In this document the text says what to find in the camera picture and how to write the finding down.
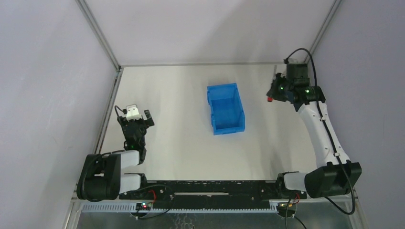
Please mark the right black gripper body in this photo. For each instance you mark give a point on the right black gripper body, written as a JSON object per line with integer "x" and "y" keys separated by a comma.
{"x": 275, "y": 89}

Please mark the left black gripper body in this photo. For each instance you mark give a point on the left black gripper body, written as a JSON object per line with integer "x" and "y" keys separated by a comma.
{"x": 138, "y": 122}

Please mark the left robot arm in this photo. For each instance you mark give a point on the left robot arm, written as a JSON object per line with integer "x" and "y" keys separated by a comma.
{"x": 102, "y": 176}

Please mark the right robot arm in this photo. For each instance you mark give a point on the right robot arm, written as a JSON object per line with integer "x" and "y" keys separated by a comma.
{"x": 319, "y": 185}

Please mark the blue plastic bin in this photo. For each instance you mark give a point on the blue plastic bin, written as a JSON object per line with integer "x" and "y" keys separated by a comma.
{"x": 227, "y": 113}

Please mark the small circuit board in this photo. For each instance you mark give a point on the small circuit board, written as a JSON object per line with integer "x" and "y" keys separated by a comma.
{"x": 144, "y": 206}

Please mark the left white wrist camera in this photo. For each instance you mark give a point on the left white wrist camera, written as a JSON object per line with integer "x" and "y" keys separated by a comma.
{"x": 132, "y": 113}

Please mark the aluminium frame rail left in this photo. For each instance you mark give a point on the aluminium frame rail left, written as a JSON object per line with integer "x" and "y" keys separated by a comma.
{"x": 102, "y": 40}

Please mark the aluminium frame rail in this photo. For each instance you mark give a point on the aluminium frame rail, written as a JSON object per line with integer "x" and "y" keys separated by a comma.
{"x": 319, "y": 38}
{"x": 102, "y": 40}

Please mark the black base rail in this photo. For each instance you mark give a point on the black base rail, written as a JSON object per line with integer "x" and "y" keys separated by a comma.
{"x": 214, "y": 194}

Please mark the aluminium frame rail right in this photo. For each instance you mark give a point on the aluminium frame rail right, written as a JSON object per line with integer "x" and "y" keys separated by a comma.
{"x": 319, "y": 38}

